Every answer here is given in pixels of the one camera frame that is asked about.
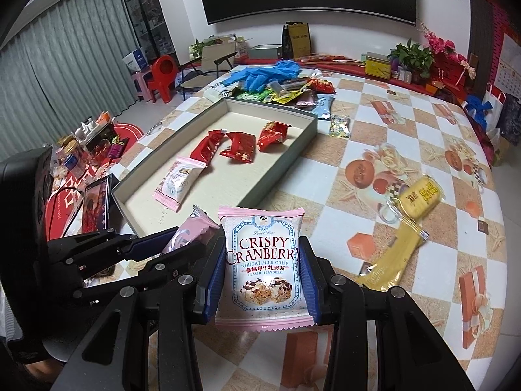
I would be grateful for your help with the green snack pouch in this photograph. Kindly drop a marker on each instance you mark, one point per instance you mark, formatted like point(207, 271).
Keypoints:
point(255, 96)

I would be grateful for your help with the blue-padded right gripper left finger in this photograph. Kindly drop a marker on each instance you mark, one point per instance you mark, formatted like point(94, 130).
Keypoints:
point(210, 282)

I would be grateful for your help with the pink plastic stool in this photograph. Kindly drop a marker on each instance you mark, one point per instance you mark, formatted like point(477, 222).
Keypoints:
point(140, 80)

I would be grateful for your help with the smartphone on stand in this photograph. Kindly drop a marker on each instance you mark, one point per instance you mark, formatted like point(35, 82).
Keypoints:
point(97, 204)

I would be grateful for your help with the grey window curtain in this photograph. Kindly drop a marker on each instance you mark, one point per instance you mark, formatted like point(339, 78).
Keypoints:
point(65, 66)

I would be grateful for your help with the beige folding chair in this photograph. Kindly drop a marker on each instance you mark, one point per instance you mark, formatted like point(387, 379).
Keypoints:
point(208, 60)

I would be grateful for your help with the red chili snack packet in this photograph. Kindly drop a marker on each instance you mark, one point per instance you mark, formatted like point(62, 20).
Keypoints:
point(321, 86)

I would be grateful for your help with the dark red snack packet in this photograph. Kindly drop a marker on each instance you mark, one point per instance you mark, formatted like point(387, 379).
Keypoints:
point(242, 147)

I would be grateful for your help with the blue white carton box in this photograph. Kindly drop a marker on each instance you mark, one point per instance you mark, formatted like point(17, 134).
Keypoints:
point(136, 61)

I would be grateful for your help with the dark red cloth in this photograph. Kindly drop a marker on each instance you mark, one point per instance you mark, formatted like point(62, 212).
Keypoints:
point(480, 134)

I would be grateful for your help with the light blue snack packet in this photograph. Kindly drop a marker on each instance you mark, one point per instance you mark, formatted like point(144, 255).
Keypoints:
point(323, 106)

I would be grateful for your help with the pink artificial flowers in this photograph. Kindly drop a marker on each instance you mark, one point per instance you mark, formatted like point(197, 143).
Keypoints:
point(437, 45)

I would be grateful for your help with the green potted plant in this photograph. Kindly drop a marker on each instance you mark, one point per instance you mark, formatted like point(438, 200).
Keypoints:
point(414, 58)

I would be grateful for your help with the black and gold bag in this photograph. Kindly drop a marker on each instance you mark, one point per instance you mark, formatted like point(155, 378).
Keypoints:
point(296, 40)

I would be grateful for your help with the yellow snack pouch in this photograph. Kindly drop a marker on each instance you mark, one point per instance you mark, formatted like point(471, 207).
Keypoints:
point(288, 96)

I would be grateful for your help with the dark patterned tote bag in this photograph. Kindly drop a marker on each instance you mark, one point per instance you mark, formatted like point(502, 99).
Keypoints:
point(509, 122)

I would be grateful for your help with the white paper gift bag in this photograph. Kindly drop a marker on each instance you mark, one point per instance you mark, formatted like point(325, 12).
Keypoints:
point(494, 97)

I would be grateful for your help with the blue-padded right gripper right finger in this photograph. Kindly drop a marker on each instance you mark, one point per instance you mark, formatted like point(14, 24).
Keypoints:
point(312, 280)

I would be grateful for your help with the shallow grey cardboard tray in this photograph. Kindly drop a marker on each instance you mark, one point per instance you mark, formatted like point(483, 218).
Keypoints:
point(225, 182)

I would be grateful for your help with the crispy cranberry nougat packet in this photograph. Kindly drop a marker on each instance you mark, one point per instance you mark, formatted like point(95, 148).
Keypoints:
point(262, 290)

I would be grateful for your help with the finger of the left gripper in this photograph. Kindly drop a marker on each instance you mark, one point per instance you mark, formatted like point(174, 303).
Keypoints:
point(171, 265)
point(148, 246)

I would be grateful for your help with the yellow tin box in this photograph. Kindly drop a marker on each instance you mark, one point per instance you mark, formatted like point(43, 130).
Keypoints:
point(377, 65)

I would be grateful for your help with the red gold-print snack packet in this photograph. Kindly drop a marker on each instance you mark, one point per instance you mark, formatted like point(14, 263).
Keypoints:
point(273, 132)

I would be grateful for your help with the gold wafer stick packet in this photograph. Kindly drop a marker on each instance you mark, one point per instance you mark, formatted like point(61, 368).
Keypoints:
point(388, 270)

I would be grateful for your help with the yellow rice cracker packet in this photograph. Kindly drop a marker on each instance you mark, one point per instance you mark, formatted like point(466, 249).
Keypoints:
point(419, 199)

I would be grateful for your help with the blue ribbon gift bag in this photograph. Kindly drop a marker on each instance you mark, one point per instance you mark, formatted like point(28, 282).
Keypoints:
point(477, 110)

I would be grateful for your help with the blue rubber gloves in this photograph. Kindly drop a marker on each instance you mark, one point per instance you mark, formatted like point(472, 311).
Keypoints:
point(255, 79)

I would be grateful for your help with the grey flat box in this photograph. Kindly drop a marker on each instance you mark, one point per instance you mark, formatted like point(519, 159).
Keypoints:
point(265, 51)

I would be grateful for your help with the small colourful candy packet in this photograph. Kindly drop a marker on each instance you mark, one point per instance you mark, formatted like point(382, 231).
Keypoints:
point(340, 127)

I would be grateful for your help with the red plastic child chair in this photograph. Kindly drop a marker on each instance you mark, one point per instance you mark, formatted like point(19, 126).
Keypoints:
point(164, 71)

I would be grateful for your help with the pale pink snack packet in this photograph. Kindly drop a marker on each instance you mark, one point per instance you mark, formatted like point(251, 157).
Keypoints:
point(307, 100)

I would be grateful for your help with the wall calendar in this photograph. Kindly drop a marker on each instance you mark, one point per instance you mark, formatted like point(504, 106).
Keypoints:
point(508, 73)

